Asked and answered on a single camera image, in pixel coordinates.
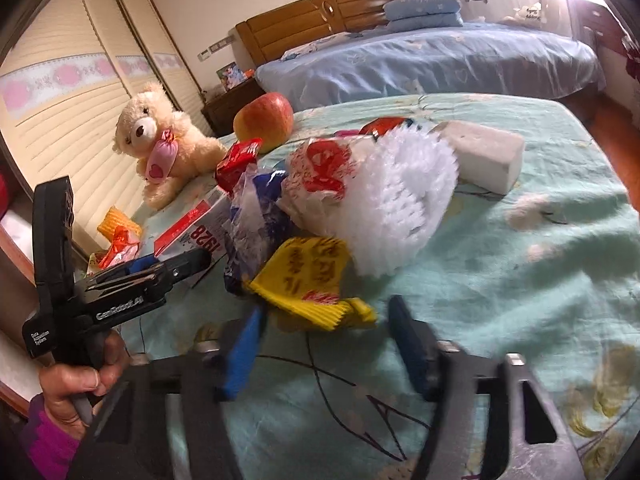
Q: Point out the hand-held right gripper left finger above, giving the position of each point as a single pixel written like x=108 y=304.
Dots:
x=242 y=355

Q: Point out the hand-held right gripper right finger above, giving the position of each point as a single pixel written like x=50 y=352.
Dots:
x=410 y=345

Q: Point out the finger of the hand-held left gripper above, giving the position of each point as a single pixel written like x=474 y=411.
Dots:
x=190 y=262
x=142 y=263

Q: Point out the yellow snack packet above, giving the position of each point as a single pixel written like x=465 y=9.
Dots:
x=300 y=265

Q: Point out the red snack wrapper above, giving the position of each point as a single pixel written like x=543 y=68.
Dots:
x=237 y=157

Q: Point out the white foam block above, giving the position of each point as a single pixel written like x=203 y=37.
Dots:
x=485 y=155

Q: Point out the person's left forearm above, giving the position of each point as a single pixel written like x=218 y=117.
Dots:
x=47 y=445

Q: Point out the person's left hand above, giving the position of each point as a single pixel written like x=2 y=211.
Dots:
x=70 y=390

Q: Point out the orange red wrapper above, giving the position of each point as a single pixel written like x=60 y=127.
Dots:
x=120 y=252

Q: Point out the white box with red stripe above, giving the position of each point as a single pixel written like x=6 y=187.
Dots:
x=200 y=225

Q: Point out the blue white plastic bag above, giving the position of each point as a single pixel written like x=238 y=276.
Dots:
x=255 y=220

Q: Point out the floral light green pillow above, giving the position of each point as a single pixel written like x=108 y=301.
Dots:
x=500 y=285

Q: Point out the cream teddy bear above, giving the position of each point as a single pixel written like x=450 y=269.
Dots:
x=185 y=145

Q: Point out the cream sliding door wardrobe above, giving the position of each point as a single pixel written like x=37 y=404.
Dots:
x=75 y=110

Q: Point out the dark wooden nightstand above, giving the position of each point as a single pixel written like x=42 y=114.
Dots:
x=225 y=107

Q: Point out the red printed plastic bag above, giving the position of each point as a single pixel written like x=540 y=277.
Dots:
x=320 y=170

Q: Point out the red yellow apple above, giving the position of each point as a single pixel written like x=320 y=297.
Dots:
x=262 y=120

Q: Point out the orange silver snack wrapper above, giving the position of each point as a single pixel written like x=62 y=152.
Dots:
x=382 y=125

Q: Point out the light printed cloth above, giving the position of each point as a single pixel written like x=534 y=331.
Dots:
x=310 y=47

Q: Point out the wooden headboard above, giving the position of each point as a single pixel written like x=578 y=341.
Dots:
x=300 y=25

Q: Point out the bed with blue sheet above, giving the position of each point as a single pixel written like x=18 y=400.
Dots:
x=425 y=65

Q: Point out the blue folded quilt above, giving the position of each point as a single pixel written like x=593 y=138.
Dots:
x=425 y=12

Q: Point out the wooden drawer chest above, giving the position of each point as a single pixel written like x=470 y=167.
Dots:
x=600 y=25

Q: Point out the photo frame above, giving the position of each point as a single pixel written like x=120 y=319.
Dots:
x=230 y=76

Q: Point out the wall switch panel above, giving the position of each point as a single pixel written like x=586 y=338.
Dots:
x=215 y=49

